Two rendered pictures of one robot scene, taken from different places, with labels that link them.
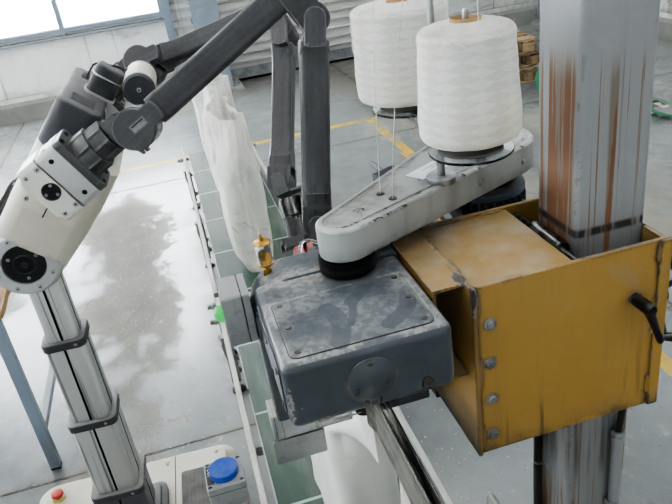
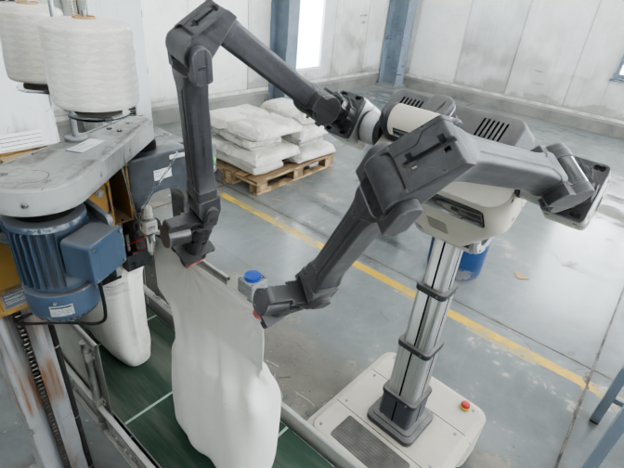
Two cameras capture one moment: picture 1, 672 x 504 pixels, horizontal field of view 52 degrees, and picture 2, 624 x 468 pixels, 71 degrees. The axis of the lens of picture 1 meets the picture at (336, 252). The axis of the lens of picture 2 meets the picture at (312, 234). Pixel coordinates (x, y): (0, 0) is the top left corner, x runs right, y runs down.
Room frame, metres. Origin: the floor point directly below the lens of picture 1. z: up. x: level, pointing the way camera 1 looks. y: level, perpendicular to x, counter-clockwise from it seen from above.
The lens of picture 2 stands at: (2.16, -0.39, 1.79)
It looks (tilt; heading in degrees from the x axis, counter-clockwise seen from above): 30 degrees down; 139
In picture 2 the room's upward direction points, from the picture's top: 6 degrees clockwise
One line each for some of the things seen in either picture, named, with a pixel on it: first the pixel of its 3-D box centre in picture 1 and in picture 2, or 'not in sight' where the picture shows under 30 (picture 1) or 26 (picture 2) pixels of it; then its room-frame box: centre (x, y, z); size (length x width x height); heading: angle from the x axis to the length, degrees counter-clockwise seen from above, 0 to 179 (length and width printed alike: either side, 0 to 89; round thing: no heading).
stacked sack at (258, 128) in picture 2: not in sight; (266, 126); (-1.23, 1.84, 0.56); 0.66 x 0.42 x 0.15; 101
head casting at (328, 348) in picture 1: (347, 360); (142, 176); (0.88, 0.01, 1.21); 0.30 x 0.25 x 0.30; 11
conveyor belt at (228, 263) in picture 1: (237, 206); not in sight; (3.70, 0.53, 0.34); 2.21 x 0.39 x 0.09; 11
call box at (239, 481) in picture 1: (227, 482); (252, 284); (1.07, 0.29, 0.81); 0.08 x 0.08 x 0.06; 11
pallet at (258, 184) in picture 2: not in sight; (269, 161); (-1.50, 2.08, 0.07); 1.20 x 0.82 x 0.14; 103
